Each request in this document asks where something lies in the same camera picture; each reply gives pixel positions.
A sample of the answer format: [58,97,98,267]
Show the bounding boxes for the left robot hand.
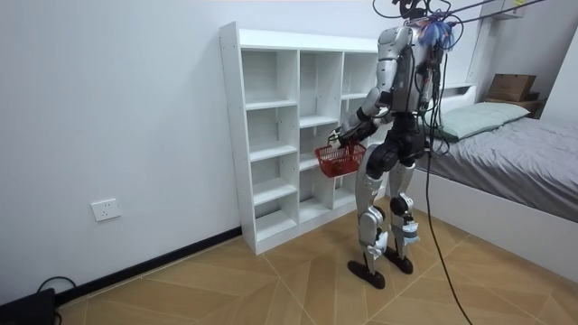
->
[327,127,359,151]

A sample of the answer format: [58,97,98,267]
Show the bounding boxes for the red plastic basket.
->
[313,141,368,180]

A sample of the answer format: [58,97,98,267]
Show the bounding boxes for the robot legs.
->
[347,113,428,291]

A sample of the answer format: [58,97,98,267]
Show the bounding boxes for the white cube shelf unit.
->
[218,21,393,256]

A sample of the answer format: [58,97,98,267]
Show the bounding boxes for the robot body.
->
[375,0,457,133]

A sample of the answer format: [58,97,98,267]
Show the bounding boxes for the pale green pillow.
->
[423,101,532,144]

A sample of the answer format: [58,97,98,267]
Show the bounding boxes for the brown cardboard box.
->
[487,73,538,103]

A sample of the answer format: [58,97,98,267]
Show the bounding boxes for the black box on floor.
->
[0,288,58,325]

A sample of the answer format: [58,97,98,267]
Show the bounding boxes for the black cable to floor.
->
[423,135,474,325]

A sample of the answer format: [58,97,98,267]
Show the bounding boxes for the white wall shelf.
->
[464,0,527,89]

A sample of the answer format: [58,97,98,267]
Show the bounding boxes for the grey bed with white frame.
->
[413,82,578,284]

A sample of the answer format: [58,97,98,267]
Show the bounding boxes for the cable bundle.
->
[371,0,548,26]

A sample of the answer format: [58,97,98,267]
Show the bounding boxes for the white wall socket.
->
[89,198,123,223]

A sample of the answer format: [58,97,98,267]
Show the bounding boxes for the thin black floor cable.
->
[35,275,79,325]

